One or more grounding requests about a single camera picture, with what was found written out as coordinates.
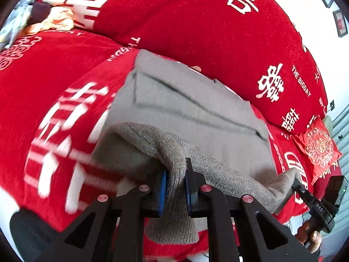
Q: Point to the framed red wall picture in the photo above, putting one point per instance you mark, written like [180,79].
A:
[340,23]

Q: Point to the red printed bed sheet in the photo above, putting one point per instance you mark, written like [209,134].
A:
[41,73]

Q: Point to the person's right hand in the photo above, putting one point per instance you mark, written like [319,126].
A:
[313,237]

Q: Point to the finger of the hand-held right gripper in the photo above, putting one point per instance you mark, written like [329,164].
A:
[301,189]

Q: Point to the grey ribbed radiator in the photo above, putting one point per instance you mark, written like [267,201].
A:
[339,128]

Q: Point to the light blue crumpled cloth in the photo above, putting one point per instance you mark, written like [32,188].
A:
[16,21]

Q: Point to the orange crumpled cloth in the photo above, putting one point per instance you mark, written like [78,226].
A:
[58,17]

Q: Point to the dark purple cloth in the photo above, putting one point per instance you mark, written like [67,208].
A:
[41,11]

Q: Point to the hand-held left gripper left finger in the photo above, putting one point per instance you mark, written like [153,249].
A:
[162,193]

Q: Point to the wall socket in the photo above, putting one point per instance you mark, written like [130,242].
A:
[332,104]

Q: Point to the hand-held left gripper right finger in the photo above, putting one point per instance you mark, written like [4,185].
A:
[188,196]

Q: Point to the red embroidered cushion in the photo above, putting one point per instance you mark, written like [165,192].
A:
[319,147]

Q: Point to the red printed quilt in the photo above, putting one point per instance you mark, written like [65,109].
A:
[190,19]

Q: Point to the grey knitted sweater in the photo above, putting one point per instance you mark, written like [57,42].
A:
[190,109]

